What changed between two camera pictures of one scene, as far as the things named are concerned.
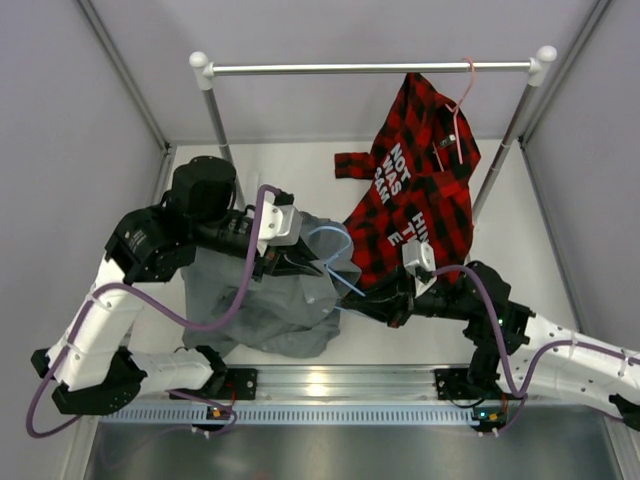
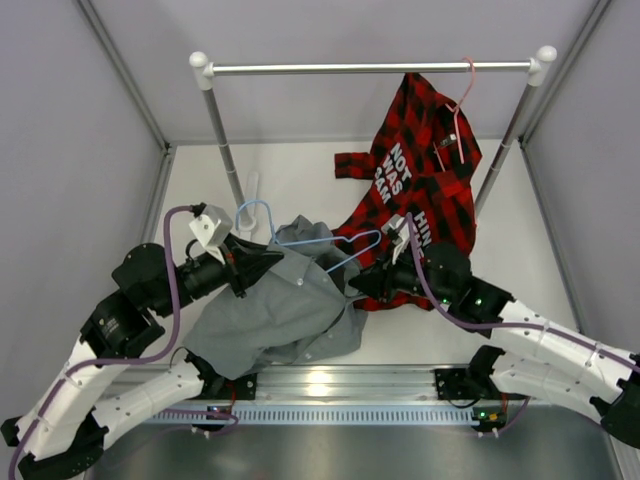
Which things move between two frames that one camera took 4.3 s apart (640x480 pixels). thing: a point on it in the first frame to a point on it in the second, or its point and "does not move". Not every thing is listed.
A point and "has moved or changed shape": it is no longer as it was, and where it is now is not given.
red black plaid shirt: (421, 191) does not move
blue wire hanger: (342, 251) to (316, 241)
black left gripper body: (272, 260) to (236, 267)
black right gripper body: (433, 303) to (403, 276)
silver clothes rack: (204, 71) does not move
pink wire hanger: (456, 118) does not move
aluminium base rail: (354, 386) does not move
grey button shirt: (283, 316) has moved or changed shape
